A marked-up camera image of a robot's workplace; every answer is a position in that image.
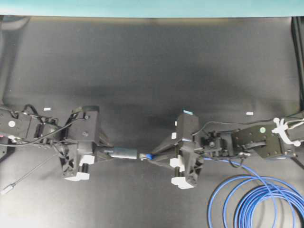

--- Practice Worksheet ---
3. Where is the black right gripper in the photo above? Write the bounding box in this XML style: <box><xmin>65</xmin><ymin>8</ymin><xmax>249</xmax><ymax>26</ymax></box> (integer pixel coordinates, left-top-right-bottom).
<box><xmin>148</xmin><ymin>111</ymin><xmax>204</xmax><ymax>190</ymax></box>

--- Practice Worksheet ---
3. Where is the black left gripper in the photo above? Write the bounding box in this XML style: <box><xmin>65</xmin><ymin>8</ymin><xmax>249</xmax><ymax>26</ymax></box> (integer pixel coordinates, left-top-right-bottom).
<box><xmin>57</xmin><ymin>106</ymin><xmax>113</xmax><ymax>181</ymax></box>

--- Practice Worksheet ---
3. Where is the grey USB hub with cable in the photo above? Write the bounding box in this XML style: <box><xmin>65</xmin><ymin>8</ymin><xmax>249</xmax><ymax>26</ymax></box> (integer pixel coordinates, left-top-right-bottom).
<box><xmin>0</xmin><ymin>148</ymin><xmax>137</xmax><ymax>195</ymax></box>

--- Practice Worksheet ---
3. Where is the blue LAN cable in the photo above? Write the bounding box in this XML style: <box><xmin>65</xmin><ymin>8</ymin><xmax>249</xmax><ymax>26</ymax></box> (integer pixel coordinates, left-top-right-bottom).
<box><xmin>139</xmin><ymin>153</ymin><xmax>304</xmax><ymax>228</ymax></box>

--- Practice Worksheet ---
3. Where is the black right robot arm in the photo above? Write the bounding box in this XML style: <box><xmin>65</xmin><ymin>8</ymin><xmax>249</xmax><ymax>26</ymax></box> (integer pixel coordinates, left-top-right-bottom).
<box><xmin>145</xmin><ymin>111</ymin><xmax>304</xmax><ymax>189</ymax></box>

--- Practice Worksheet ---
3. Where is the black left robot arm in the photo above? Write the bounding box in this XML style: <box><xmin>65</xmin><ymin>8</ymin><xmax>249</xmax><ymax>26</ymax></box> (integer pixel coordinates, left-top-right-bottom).
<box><xmin>0</xmin><ymin>104</ymin><xmax>112</xmax><ymax>181</ymax></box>

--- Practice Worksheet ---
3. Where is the black frame post right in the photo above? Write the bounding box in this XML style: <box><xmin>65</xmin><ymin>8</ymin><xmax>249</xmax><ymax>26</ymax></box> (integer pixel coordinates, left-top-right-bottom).
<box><xmin>291</xmin><ymin>16</ymin><xmax>304</xmax><ymax>111</ymax></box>

